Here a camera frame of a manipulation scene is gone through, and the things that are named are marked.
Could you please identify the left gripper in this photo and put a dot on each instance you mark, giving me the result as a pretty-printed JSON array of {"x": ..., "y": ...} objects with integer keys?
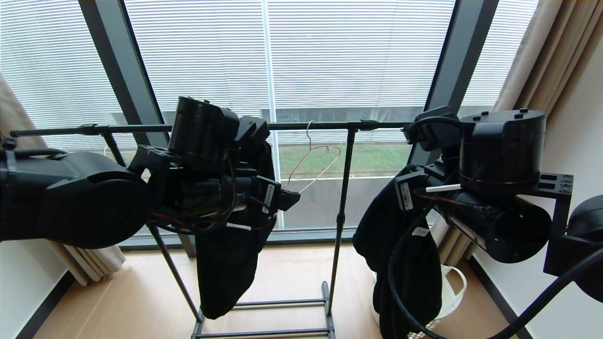
[{"x": 212, "y": 197}]

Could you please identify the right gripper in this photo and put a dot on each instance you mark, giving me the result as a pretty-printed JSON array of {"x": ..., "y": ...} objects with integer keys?
[{"x": 509, "y": 230}]

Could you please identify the black garment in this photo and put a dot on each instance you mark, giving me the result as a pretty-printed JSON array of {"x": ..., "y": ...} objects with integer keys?
[{"x": 226, "y": 273}]

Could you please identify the pink clothes hanger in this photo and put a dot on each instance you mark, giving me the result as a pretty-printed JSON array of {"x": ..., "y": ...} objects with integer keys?
[{"x": 309, "y": 136}]

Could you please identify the heap of clothes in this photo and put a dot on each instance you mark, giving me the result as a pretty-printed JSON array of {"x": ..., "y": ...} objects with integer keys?
[{"x": 377, "y": 245}]

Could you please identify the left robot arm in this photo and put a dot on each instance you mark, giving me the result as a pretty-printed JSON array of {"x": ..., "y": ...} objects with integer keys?
[{"x": 70, "y": 202}]

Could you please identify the white laundry basket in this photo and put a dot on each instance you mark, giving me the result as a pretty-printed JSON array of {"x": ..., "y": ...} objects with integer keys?
[{"x": 454, "y": 287}]

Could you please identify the black clothes rack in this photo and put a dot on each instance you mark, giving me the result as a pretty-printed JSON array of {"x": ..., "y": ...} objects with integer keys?
[{"x": 339, "y": 216}]

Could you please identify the beige curtain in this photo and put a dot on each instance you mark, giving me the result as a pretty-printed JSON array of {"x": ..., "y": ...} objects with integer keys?
[
  {"x": 94, "y": 261},
  {"x": 532, "y": 70}
]

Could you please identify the window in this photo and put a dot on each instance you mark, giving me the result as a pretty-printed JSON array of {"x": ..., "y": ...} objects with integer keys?
[{"x": 141, "y": 70}]

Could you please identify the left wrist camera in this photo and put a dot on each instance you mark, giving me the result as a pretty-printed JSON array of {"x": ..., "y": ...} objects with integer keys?
[{"x": 252, "y": 129}]

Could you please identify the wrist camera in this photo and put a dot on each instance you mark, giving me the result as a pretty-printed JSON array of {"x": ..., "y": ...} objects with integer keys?
[
  {"x": 433, "y": 129},
  {"x": 252, "y": 129}
]

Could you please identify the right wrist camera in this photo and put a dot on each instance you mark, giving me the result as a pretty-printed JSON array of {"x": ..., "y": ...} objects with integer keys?
[{"x": 433, "y": 129}]

